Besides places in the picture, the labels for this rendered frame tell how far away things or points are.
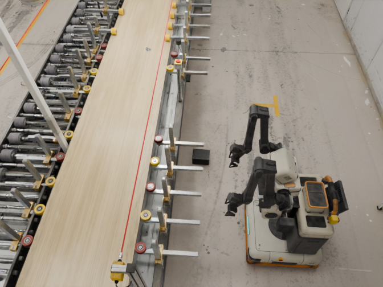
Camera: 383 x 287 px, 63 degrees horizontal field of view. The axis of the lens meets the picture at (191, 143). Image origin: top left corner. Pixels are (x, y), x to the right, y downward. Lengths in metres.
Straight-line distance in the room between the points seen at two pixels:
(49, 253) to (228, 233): 1.72
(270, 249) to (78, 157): 1.90
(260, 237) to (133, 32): 2.81
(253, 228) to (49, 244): 1.77
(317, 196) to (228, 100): 2.24
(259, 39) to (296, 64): 0.82
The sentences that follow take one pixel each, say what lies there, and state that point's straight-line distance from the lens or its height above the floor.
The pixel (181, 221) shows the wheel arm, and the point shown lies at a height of 0.83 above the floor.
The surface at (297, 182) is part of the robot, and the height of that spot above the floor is 1.24.
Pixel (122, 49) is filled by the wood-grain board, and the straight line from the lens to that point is 3.90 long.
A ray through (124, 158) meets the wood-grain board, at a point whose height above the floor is 0.90.
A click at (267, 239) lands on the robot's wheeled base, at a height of 0.28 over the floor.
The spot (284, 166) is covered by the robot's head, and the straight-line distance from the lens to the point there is 2.16.
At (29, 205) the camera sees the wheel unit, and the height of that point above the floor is 0.86.
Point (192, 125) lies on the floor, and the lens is 4.12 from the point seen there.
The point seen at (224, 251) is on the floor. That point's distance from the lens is 3.30.
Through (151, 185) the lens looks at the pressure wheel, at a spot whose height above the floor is 0.90.
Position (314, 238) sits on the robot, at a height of 0.68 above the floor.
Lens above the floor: 3.12
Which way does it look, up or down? 53 degrees down
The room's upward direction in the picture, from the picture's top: 1 degrees counter-clockwise
